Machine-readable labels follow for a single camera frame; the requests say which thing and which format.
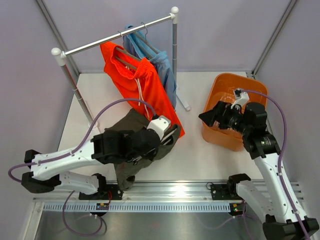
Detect orange plastic basket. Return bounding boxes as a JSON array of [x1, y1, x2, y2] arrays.
[[201, 73, 268, 152]]

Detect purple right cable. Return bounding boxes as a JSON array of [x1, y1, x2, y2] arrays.
[[241, 89, 307, 240]]

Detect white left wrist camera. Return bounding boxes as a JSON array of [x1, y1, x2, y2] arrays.
[[146, 115, 171, 139]]

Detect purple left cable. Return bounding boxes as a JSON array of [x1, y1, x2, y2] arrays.
[[7, 98, 158, 185]]

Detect white slotted cable duct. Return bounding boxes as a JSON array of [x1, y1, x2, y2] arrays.
[[43, 202, 231, 213]]

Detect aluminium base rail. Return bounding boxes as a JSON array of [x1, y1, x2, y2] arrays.
[[32, 180, 305, 203]]

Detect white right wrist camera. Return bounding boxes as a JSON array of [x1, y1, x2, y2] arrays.
[[231, 88, 250, 109]]

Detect purple cable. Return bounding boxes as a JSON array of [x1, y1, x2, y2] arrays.
[[7, 98, 158, 185], [241, 89, 307, 240]]

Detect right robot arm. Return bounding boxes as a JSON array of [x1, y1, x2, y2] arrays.
[[198, 101, 320, 240]]

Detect olive green shorts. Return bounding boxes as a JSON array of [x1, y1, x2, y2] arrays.
[[109, 108, 182, 191]]

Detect light blue shorts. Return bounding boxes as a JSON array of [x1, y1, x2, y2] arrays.
[[123, 30, 177, 108]]

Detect grey clothes hanger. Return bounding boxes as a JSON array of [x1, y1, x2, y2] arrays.
[[113, 31, 145, 71]]

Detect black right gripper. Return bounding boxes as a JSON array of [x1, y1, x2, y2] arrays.
[[199, 100, 251, 136]]

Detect white and silver clothes rack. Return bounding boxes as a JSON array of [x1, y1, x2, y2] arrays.
[[51, 6, 179, 124]]

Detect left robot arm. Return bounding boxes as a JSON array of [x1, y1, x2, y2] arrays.
[[21, 128, 164, 200]]

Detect white clothes hanger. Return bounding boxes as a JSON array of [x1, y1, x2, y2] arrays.
[[160, 127, 177, 145]]

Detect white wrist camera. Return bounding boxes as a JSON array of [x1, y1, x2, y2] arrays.
[[231, 88, 250, 109], [146, 115, 171, 139]]

